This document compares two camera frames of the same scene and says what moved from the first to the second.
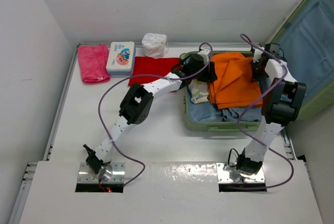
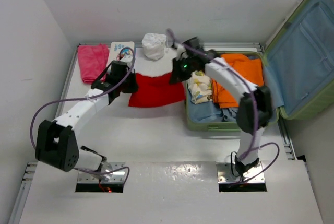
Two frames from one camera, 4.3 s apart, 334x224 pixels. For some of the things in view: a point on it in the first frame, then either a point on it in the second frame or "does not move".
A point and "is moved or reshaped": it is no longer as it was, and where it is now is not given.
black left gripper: [208, 76] to [134, 86]
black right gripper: [257, 77] to [177, 76]
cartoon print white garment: [199, 91] does not move
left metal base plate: [118, 175] does not move
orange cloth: [235, 85] does not move
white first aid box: [121, 58] does not move
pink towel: [93, 62] does not move
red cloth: [151, 66] is moved or reshaped
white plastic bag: [155, 45] does not move
